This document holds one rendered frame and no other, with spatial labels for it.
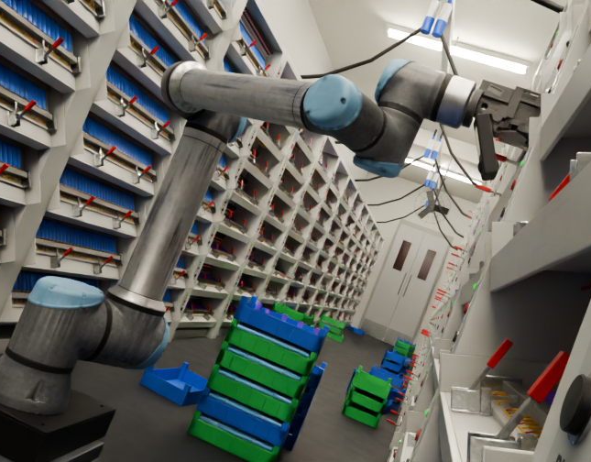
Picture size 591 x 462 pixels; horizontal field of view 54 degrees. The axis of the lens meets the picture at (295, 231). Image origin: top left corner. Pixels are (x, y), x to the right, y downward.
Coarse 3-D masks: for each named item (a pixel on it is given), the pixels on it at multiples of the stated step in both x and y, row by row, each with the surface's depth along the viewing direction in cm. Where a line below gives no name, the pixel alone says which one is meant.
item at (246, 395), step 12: (216, 372) 192; (216, 384) 191; (228, 384) 191; (240, 384) 190; (228, 396) 190; (240, 396) 190; (252, 396) 189; (264, 396) 189; (264, 408) 189; (276, 408) 188; (288, 408) 188; (288, 420) 187
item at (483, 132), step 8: (480, 120) 104; (488, 120) 104; (480, 128) 104; (488, 128) 104; (480, 136) 104; (488, 136) 103; (480, 144) 103; (488, 144) 103; (480, 152) 103; (488, 152) 103; (480, 160) 104; (488, 160) 103; (496, 160) 102; (480, 168) 104; (488, 168) 102; (496, 168) 102; (488, 176) 103
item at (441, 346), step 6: (438, 342) 146; (444, 342) 145; (450, 342) 145; (438, 348) 145; (444, 348) 145; (450, 348) 145; (438, 354) 145; (438, 360) 139; (438, 366) 123; (438, 372) 107; (438, 378) 96; (438, 384) 88
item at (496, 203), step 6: (534, 120) 90; (534, 126) 90; (534, 132) 89; (516, 174) 101; (510, 180) 108; (510, 186) 108; (504, 192) 117; (510, 192) 107; (492, 198) 148; (498, 198) 148; (504, 198) 117; (492, 204) 148; (498, 204) 126; (504, 204) 116; (492, 210) 139; (498, 210) 125; (492, 216) 138; (498, 216) 125
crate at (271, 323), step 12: (240, 300) 193; (252, 300) 211; (240, 312) 193; (252, 312) 192; (264, 312) 212; (252, 324) 192; (264, 324) 192; (276, 324) 191; (288, 324) 191; (288, 336) 190; (300, 336) 190; (312, 336) 189; (324, 336) 197; (312, 348) 189
